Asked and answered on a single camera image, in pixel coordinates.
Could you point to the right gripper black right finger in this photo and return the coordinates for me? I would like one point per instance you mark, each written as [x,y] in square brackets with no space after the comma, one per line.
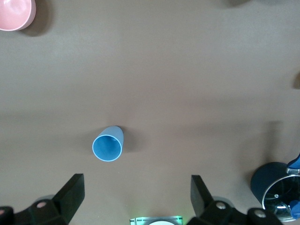
[202,201]

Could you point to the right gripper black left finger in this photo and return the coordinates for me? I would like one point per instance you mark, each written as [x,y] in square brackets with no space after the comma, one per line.
[69,197]

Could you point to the blue plastic cup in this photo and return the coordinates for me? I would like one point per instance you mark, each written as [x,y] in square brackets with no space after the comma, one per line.
[107,147]

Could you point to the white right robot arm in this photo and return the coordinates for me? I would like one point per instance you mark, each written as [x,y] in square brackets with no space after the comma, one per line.
[161,223]

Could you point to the dark blue pot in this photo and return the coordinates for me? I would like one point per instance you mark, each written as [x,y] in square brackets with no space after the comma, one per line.
[262,178]

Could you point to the glass lid with blue knob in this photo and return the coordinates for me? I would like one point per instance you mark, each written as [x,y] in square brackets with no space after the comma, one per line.
[279,194]

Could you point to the brown table cloth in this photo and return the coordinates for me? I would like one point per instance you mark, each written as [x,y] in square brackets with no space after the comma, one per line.
[164,70]

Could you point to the pink bowl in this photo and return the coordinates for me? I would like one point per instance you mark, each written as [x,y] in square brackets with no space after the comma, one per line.
[14,14]

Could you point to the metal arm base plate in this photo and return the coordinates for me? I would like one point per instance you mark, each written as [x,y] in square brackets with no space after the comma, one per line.
[139,221]

